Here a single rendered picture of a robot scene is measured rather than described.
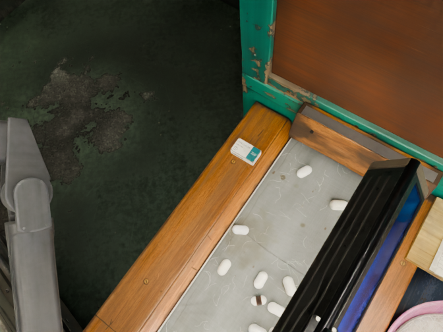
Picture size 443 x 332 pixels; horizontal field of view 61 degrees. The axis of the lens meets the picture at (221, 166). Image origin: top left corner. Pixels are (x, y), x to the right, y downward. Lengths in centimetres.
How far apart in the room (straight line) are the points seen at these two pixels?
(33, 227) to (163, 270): 34
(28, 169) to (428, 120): 63
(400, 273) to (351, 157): 24
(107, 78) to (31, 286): 157
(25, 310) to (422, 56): 66
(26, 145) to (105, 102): 143
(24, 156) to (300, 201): 55
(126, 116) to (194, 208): 113
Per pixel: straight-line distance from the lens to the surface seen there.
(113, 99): 197
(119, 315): 82
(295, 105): 86
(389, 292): 83
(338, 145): 81
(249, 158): 84
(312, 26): 69
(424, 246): 85
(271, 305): 79
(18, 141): 57
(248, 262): 82
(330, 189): 87
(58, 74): 218
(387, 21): 62
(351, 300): 46
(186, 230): 82
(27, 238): 57
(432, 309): 88
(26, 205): 55
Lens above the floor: 155
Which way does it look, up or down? 66 degrees down
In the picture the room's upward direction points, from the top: 10 degrees counter-clockwise
